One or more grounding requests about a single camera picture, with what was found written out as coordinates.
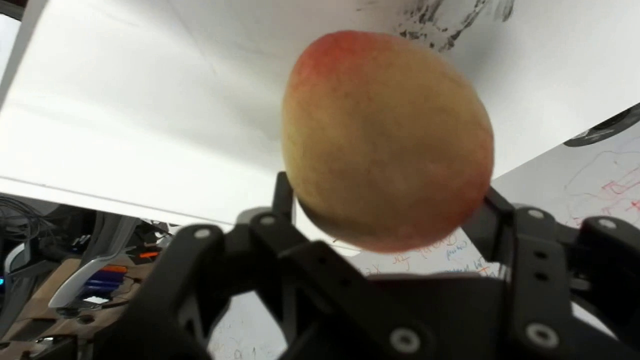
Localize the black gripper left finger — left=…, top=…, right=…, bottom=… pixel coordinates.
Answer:
left=90, top=170, right=375, bottom=360

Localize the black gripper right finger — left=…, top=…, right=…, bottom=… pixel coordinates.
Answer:
left=462, top=183, right=640, bottom=360

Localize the black curved object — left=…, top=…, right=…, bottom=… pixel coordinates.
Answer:
left=561, top=99, right=640, bottom=150

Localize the blue markers bundle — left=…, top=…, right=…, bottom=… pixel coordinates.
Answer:
left=80, top=264, right=133, bottom=300

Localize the brown cardboard tray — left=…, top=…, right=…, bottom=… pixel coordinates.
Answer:
left=0, top=253, right=151, bottom=360

